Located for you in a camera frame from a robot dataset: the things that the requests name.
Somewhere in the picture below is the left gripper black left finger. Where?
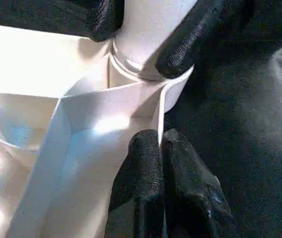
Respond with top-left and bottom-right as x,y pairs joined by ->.
104,130 -> 165,238

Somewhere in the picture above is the white plastic table leg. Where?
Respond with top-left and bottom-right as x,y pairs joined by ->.
109,0 -> 198,82

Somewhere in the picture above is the black work mat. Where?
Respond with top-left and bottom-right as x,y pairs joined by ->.
161,0 -> 282,238

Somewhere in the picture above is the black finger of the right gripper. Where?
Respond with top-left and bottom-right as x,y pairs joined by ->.
155,0 -> 227,80
0,0 -> 126,43

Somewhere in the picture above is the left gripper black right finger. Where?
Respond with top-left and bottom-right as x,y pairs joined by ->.
161,129 -> 238,238

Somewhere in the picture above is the white plastic table top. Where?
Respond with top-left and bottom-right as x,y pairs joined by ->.
0,22 -> 194,238

